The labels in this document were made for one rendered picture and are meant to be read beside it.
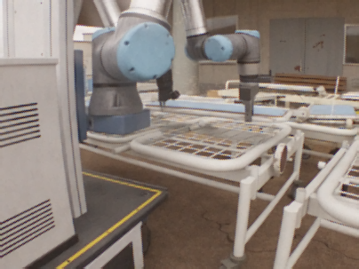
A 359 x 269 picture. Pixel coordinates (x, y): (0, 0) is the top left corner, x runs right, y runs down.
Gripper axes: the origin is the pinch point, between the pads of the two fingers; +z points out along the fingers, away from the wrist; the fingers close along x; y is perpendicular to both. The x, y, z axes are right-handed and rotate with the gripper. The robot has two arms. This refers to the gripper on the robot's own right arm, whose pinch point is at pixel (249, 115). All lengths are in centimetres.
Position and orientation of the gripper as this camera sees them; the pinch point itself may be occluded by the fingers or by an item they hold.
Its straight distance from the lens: 110.8
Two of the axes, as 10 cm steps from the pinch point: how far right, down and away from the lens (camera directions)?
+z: 0.9, 9.1, 3.9
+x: -4.9, 3.9, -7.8
